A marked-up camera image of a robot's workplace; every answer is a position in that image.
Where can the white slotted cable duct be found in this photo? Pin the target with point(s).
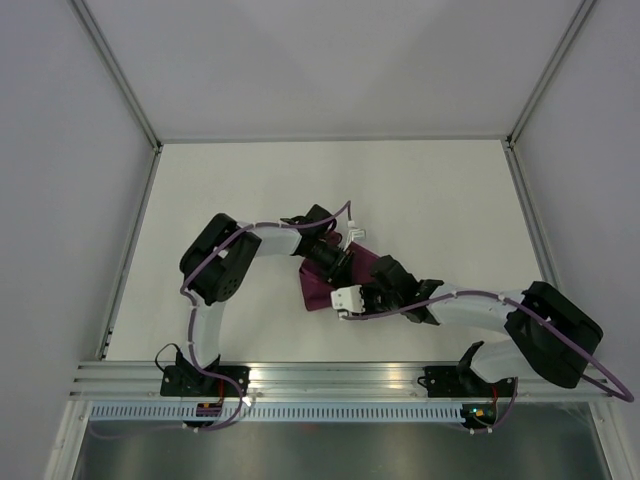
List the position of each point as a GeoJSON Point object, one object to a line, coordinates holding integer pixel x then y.
{"type": "Point", "coordinates": [307, 412]}

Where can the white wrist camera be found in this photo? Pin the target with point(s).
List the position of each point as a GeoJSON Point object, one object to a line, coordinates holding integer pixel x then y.
{"type": "Point", "coordinates": [354, 233]}
{"type": "Point", "coordinates": [348, 301]}

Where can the aluminium front rail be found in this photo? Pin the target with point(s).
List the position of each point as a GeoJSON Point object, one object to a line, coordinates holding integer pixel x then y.
{"type": "Point", "coordinates": [268, 381]}

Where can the aluminium frame post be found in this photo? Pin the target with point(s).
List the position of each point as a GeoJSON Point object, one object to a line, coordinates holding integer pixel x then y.
{"type": "Point", "coordinates": [100, 43]}
{"type": "Point", "coordinates": [560, 52]}

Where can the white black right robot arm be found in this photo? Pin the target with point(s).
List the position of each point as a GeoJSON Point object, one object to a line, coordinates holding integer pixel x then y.
{"type": "Point", "coordinates": [545, 334]}

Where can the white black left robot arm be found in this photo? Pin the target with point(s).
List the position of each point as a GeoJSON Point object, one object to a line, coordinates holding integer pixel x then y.
{"type": "Point", "coordinates": [216, 263]}

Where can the purple cloth napkin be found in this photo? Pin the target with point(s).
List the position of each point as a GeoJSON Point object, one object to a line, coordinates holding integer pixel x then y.
{"type": "Point", "coordinates": [316, 294]}

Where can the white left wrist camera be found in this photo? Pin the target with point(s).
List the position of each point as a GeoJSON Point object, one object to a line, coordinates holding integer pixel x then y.
{"type": "Point", "coordinates": [354, 233]}

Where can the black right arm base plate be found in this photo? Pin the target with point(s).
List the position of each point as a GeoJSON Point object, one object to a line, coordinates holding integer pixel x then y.
{"type": "Point", "coordinates": [446, 381]}

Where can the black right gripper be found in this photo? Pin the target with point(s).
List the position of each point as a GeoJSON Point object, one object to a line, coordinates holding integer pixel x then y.
{"type": "Point", "coordinates": [364, 292]}

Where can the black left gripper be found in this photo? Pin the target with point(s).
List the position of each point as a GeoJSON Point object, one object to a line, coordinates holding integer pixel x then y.
{"type": "Point", "coordinates": [341, 260]}

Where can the aluminium left frame post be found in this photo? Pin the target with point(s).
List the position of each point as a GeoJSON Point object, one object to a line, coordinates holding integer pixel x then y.
{"type": "Point", "coordinates": [100, 43]}

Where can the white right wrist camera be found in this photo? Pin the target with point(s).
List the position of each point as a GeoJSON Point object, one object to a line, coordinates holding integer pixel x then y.
{"type": "Point", "coordinates": [348, 301]}

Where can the aluminium right frame post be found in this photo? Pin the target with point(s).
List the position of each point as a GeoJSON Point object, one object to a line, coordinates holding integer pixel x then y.
{"type": "Point", "coordinates": [560, 52]}

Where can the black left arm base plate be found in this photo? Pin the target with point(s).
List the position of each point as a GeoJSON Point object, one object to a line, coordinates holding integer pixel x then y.
{"type": "Point", "coordinates": [187, 382]}

